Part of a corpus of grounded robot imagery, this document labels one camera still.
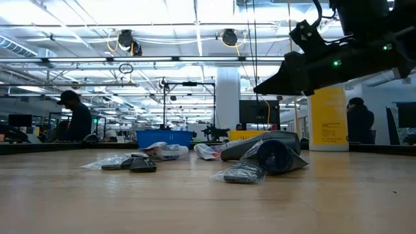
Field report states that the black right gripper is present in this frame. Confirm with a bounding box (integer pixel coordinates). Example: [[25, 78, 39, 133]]
[[253, 25, 416, 97]]

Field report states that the grey toiletry tube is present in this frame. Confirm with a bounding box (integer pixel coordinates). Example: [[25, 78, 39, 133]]
[[220, 130, 302, 163]]

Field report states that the plastic-wrapped black comb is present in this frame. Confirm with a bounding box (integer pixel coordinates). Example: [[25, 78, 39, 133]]
[[81, 154, 131, 171], [210, 140, 267, 185]]

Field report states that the white packet with red print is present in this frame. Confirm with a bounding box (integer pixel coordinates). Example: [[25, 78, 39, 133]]
[[194, 142, 228, 161]]

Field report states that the clear bag with white toiletries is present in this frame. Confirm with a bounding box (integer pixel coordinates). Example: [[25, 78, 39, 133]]
[[139, 142, 190, 162]]

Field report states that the black toiletry case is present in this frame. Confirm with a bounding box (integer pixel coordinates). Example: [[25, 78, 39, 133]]
[[129, 157, 158, 174]]

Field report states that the large black monitor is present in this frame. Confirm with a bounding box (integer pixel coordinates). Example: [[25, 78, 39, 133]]
[[239, 99, 281, 131]]

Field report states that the white pillar with yellow poster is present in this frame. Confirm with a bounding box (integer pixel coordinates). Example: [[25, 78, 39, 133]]
[[307, 83, 350, 152]]

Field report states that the white round pillar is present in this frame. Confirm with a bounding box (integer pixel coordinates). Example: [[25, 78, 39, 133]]
[[216, 67, 241, 131]]

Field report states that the yellow plastic basket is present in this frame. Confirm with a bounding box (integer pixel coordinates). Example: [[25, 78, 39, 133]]
[[227, 130, 270, 142]]

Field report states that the black slanted panel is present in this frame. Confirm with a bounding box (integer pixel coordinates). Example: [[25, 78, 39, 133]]
[[385, 107, 401, 146]]

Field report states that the black monitor with dark screen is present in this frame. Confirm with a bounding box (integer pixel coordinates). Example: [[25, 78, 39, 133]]
[[396, 102, 416, 128]]

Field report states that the blue plastic basket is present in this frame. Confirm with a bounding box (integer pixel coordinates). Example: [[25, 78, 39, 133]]
[[135, 129, 193, 150]]

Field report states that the small black monitor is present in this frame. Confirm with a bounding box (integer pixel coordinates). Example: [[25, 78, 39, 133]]
[[8, 114, 33, 127]]

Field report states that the black hanging cable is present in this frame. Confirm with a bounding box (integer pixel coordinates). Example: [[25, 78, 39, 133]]
[[252, 0, 261, 105]]

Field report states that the yellow hanging cable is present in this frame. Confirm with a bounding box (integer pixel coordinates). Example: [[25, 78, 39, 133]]
[[285, 0, 293, 53]]

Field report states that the black ceiling cable reel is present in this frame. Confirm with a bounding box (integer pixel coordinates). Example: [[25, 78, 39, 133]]
[[117, 29, 143, 57], [222, 28, 239, 47]]

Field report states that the black metal frame rig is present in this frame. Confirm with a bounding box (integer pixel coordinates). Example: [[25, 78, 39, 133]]
[[162, 81, 216, 131]]

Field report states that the black cable loop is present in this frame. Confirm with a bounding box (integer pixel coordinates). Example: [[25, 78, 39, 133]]
[[118, 63, 135, 75]]

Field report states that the black table edge rail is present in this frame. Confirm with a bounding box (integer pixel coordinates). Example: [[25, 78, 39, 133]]
[[0, 142, 416, 157]]

